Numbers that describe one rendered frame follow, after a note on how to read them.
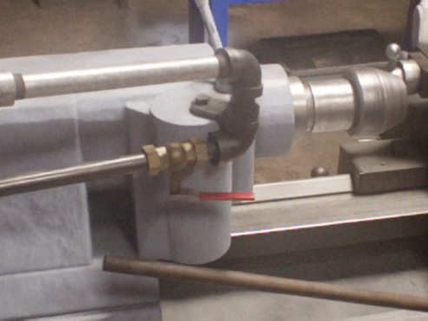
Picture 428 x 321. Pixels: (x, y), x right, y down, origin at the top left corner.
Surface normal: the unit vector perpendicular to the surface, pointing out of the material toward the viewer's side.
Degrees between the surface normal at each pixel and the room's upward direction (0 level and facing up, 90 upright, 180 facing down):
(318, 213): 0
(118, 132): 85
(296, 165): 0
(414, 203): 0
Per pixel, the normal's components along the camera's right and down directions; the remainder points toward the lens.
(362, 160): 0.00, -0.86
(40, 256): 0.18, 0.11
